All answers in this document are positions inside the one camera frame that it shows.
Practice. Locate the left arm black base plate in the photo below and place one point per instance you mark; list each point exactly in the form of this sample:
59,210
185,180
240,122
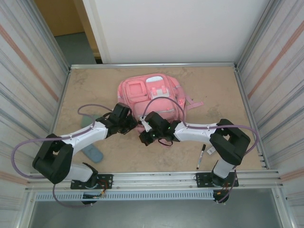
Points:
107,181

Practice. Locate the aluminium mounting rail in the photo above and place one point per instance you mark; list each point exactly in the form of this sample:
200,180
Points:
154,180

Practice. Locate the aluminium table edge rail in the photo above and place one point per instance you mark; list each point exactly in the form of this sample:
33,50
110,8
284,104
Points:
95,66

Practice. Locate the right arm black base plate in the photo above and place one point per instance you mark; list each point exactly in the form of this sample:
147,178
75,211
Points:
203,179

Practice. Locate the black marker pen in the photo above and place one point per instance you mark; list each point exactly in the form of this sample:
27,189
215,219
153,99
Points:
201,156

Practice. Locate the pink student backpack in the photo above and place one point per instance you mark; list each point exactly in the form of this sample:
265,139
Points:
161,88

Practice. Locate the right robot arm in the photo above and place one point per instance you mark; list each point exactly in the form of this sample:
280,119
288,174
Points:
194,136

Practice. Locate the blue-grey oval case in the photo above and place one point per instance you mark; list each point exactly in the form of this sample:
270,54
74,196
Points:
93,154

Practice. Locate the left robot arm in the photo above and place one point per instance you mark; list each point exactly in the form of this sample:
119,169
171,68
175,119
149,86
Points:
90,139

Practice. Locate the aluminium frame post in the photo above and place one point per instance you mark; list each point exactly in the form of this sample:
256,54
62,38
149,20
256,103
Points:
51,40
256,31

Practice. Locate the small barcode label pack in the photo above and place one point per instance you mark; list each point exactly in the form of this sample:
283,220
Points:
211,150

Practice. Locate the brown wooden door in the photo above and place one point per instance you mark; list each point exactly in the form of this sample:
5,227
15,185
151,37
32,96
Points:
59,16

